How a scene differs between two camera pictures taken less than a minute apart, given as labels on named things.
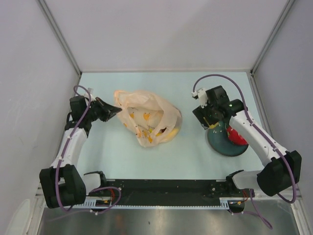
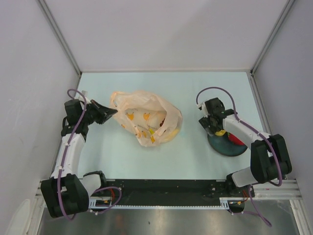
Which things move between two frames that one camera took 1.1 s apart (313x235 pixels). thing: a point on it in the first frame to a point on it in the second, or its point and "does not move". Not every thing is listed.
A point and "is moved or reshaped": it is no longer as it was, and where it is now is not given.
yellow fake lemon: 212,126 is moved or reshaped
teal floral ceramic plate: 219,140 does not move
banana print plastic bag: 153,120 does not move
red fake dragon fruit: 234,137 does not move
